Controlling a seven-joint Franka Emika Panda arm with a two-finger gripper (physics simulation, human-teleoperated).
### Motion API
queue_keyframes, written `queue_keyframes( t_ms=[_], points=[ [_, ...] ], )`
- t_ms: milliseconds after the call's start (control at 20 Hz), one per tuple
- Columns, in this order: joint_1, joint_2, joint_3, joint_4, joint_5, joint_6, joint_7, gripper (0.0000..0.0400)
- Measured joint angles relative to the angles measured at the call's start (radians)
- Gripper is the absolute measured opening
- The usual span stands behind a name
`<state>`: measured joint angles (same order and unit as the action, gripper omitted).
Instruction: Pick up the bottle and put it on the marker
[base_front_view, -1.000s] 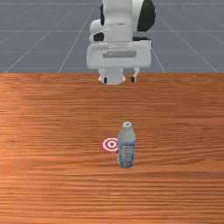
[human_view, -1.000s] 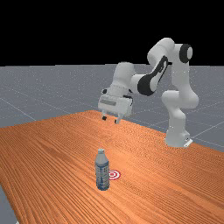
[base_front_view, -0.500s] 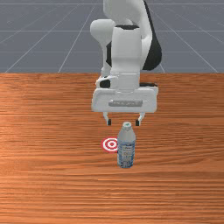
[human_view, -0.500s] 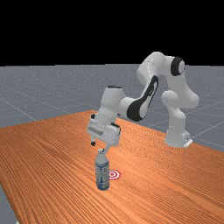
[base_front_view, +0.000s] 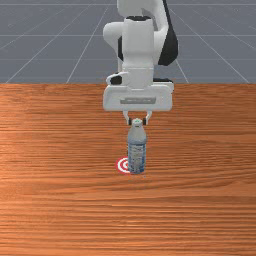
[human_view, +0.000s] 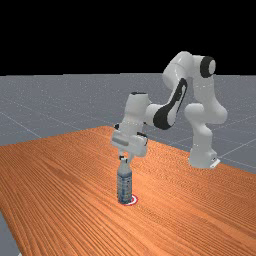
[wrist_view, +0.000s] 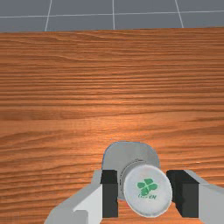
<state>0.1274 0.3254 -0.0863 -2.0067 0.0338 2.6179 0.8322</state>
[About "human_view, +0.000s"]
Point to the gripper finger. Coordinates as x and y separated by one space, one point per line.
121 155
131 157

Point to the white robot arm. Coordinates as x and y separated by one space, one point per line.
200 100

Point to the clear bottle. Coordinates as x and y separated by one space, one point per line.
124 183

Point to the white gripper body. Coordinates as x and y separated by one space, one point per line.
130 141

